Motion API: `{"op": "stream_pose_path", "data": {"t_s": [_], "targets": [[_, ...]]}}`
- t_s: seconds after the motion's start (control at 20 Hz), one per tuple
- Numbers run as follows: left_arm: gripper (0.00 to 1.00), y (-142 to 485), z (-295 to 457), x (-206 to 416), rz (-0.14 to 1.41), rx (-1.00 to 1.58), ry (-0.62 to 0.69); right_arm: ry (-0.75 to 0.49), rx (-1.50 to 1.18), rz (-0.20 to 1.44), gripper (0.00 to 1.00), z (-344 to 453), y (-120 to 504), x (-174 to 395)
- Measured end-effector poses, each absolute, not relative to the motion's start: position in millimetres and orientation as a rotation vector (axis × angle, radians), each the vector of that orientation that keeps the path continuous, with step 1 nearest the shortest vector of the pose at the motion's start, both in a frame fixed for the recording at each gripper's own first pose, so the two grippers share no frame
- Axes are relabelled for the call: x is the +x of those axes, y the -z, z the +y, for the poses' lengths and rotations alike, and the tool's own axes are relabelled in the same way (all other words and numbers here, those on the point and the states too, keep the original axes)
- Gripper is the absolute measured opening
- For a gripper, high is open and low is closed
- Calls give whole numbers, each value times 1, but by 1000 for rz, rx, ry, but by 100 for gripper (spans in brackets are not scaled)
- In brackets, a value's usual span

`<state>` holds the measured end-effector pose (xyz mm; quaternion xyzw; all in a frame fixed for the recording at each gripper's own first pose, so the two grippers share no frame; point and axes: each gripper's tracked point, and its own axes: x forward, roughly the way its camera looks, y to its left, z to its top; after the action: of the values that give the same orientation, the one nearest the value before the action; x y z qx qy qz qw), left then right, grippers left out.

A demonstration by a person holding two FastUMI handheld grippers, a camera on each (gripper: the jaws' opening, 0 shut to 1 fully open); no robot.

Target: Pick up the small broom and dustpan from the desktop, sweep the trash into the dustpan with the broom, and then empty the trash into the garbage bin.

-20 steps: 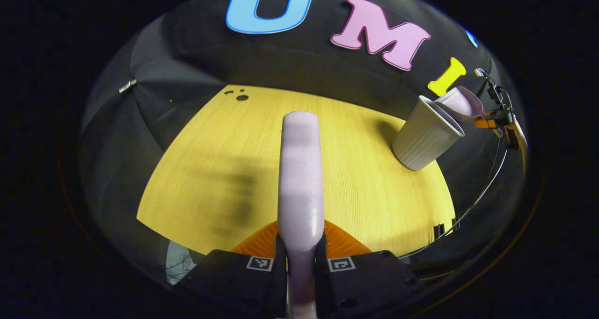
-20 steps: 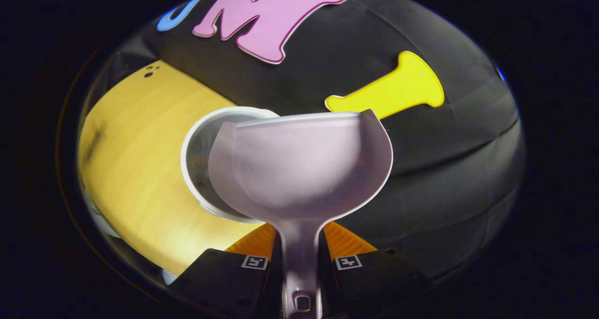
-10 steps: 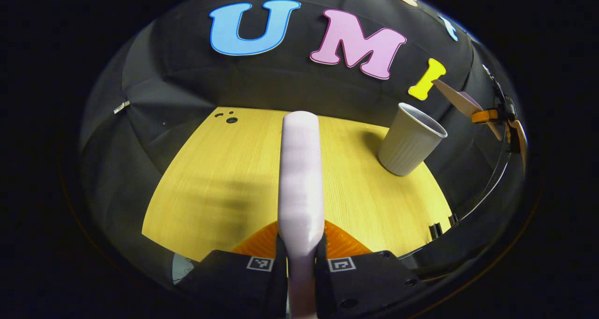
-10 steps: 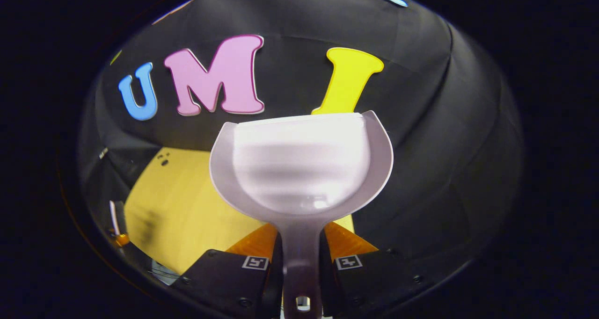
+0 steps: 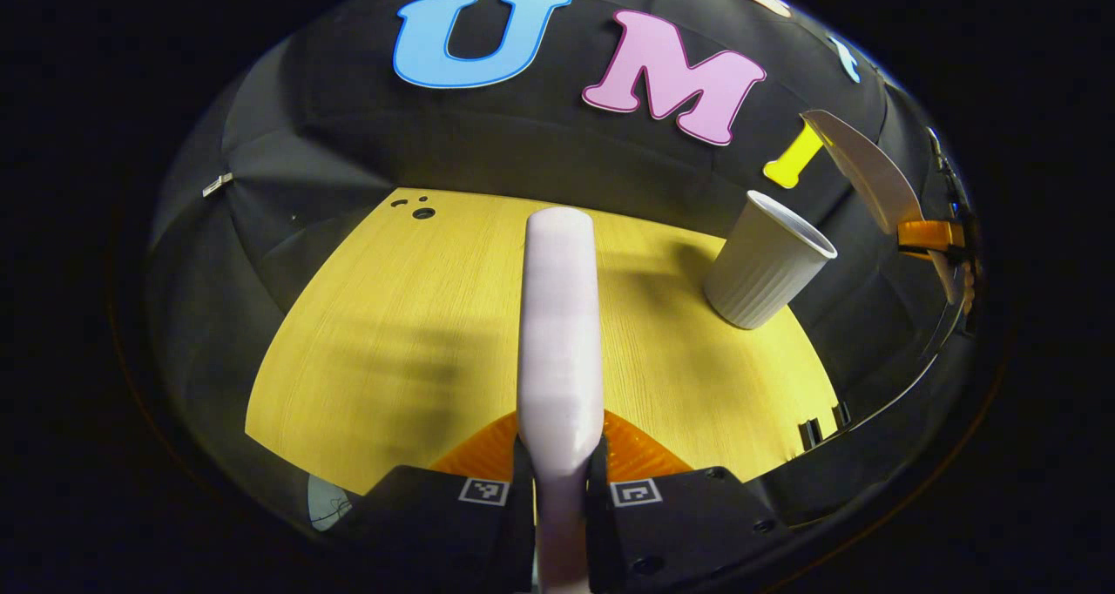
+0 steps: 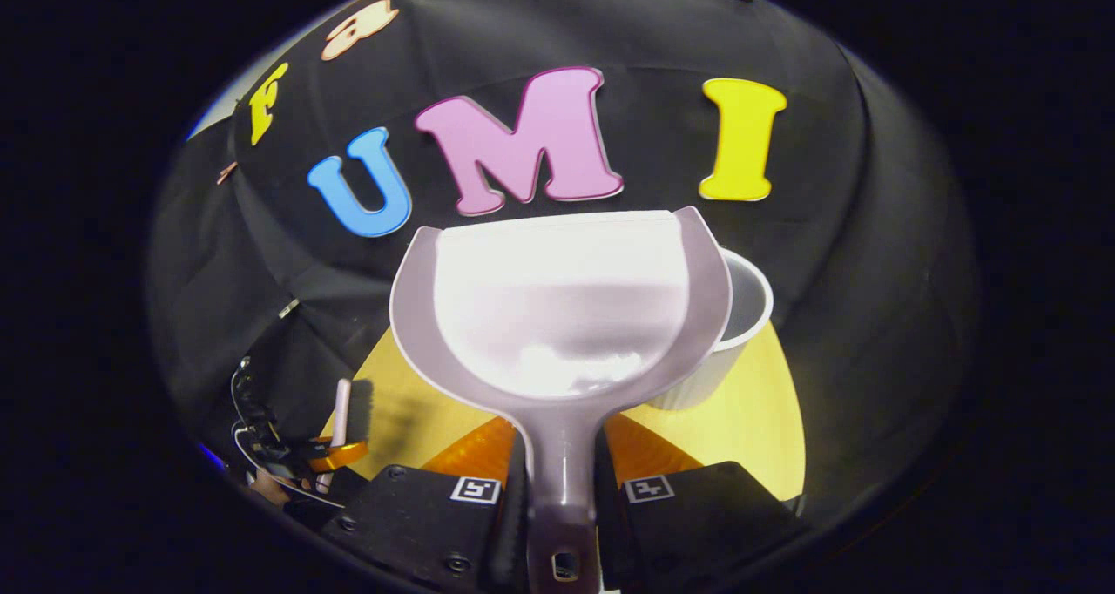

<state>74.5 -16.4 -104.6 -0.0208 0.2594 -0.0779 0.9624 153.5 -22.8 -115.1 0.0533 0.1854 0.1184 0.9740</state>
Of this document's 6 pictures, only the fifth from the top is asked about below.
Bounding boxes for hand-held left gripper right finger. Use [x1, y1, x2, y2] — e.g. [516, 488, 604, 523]
[589, 408, 790, 594]

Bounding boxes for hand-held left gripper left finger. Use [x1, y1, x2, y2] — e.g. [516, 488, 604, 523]
[342, 411, 537, 594]

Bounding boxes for small lilac dustpan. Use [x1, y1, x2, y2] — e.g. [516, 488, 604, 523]
[800, 109, 961, 309]

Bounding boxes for grey ribbed garbage bin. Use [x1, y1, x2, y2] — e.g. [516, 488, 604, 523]
[704, 190, 839, 331]

